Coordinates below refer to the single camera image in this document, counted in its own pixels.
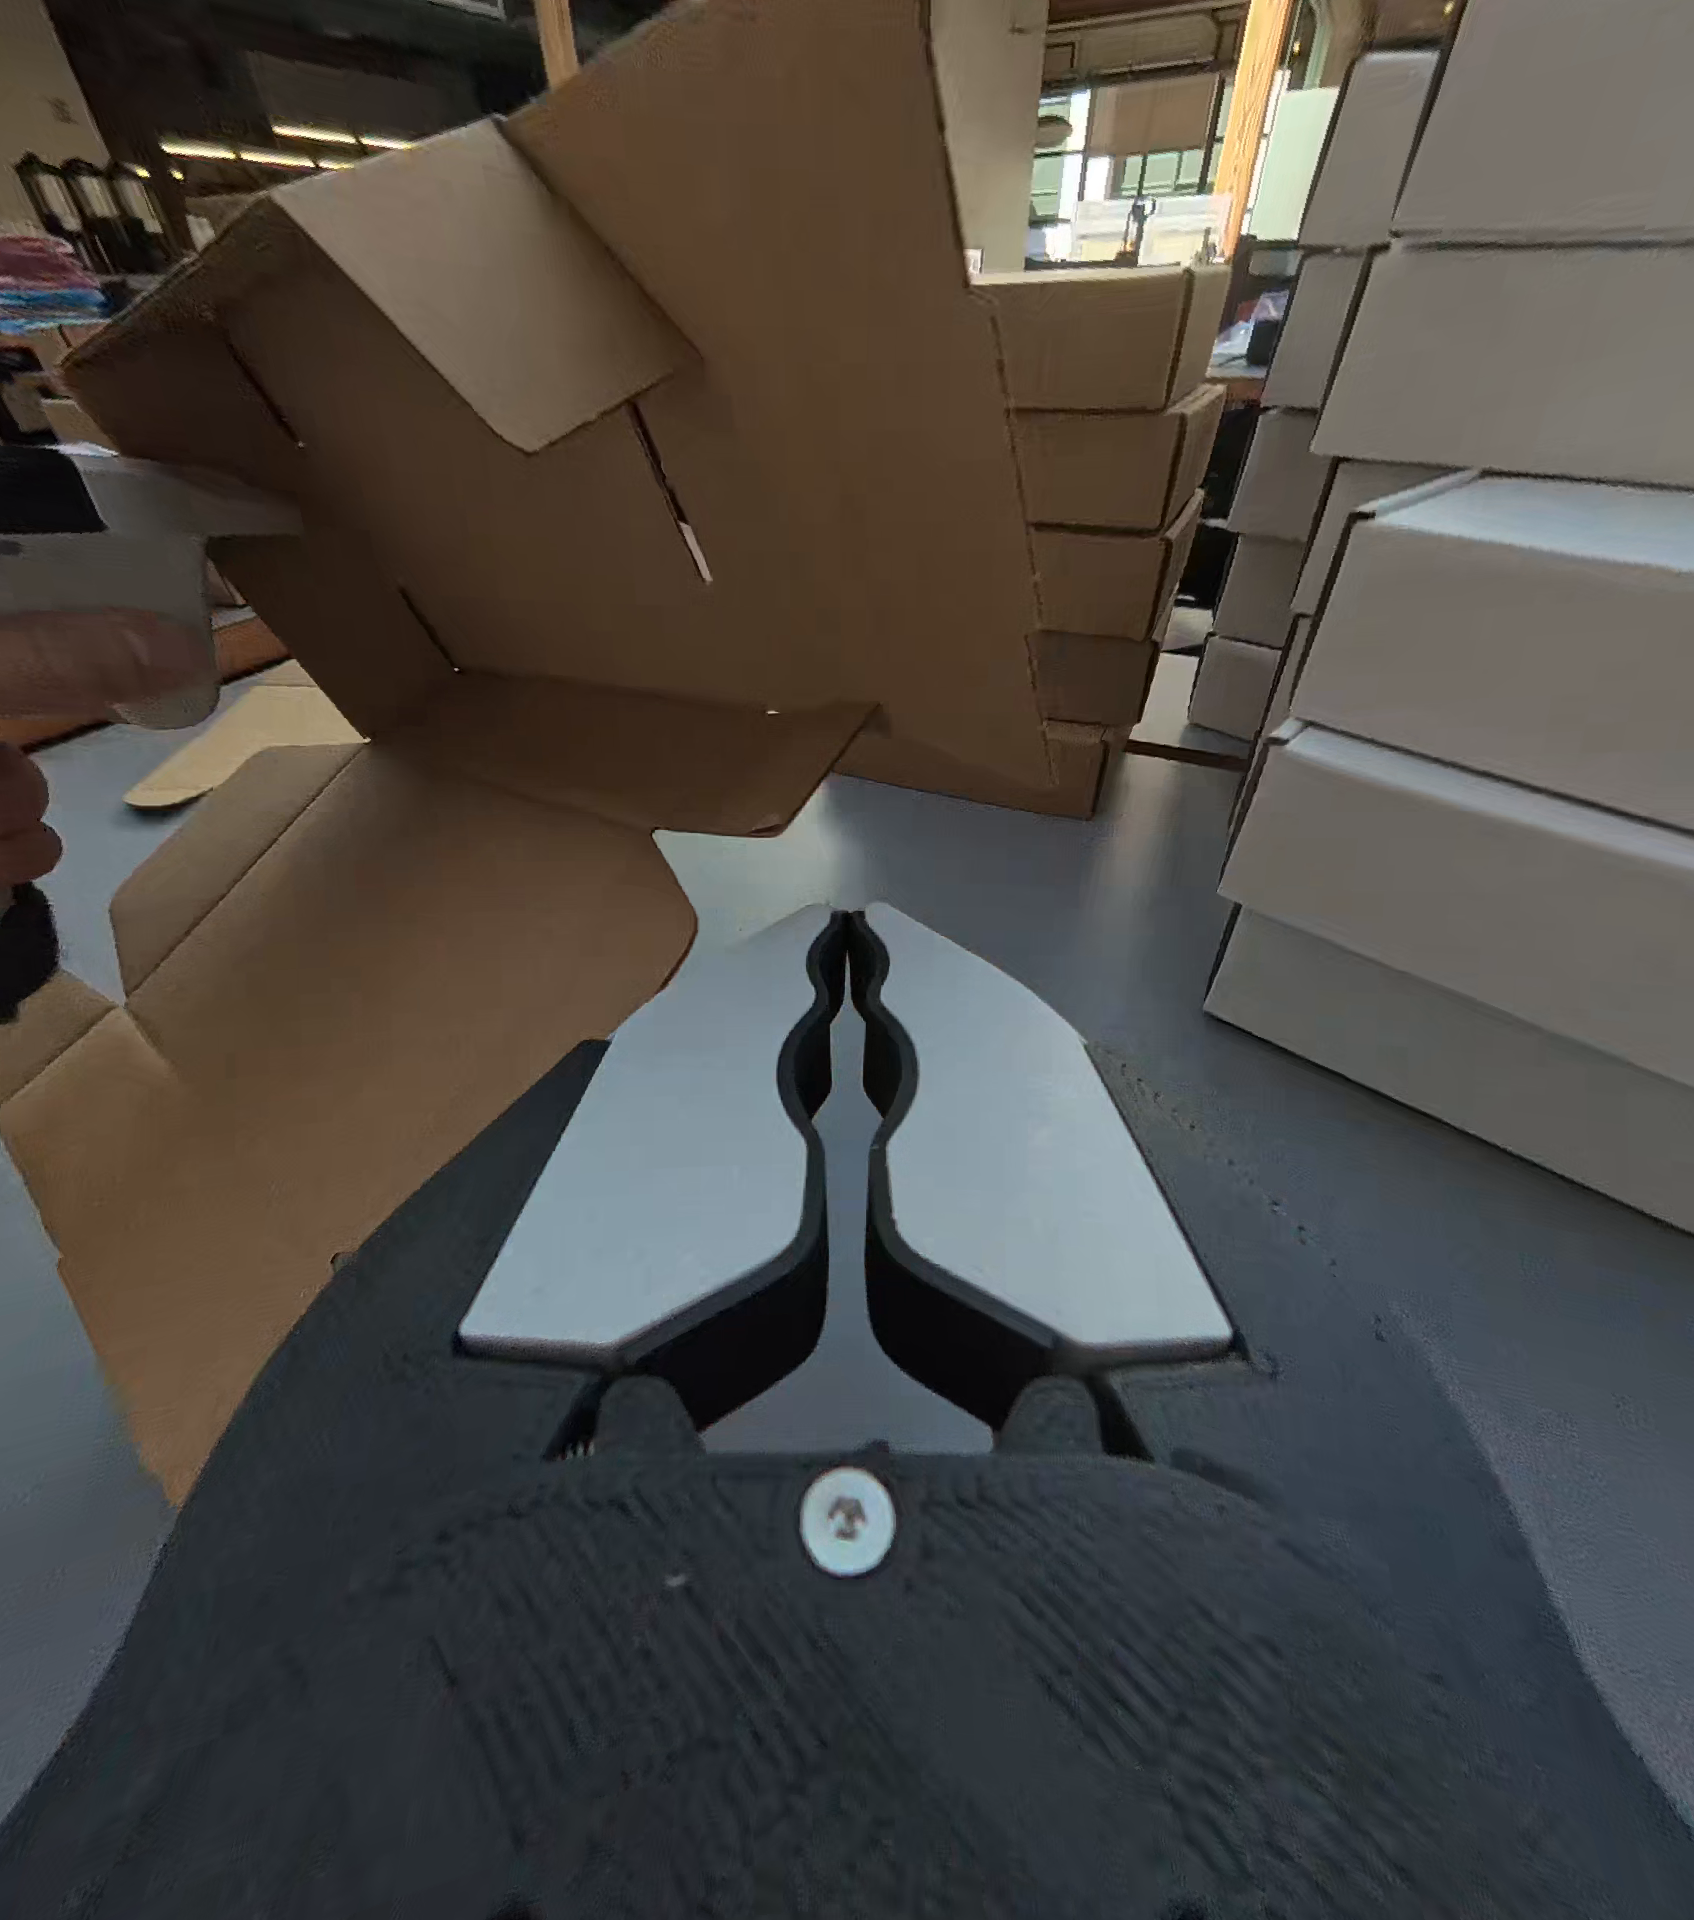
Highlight stack of white boxes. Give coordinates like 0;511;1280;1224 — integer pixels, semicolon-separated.
1187;0;1694;1260

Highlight wooden pillar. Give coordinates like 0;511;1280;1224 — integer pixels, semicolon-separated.
1211;0;1301;247

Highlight stack of coloured packets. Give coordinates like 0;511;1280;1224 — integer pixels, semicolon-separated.
0;233;117;342

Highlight brown cardboard mailer box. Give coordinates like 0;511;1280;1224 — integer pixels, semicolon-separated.
0;0;1062;1506

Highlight person's left hand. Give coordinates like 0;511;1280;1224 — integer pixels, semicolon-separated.
0;604;214;891

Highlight closed brown cardboard box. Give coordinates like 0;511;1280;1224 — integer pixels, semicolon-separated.
1008;386;1227;535
1041;717;1132;822
1025;495;1206;644
981;263;1234;416
1025;607;1175;733

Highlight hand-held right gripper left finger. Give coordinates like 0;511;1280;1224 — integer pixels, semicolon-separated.
454;907;852;1430

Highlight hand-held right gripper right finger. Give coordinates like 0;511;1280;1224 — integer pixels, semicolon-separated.
854;901;1239;1430

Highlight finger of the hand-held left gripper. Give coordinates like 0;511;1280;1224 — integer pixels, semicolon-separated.
78;454;303;547

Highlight distant glass window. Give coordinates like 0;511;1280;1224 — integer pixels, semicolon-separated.
1033;75;1231;267

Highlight flat brown cardboard blank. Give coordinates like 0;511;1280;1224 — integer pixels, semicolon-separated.
124;679;358;817

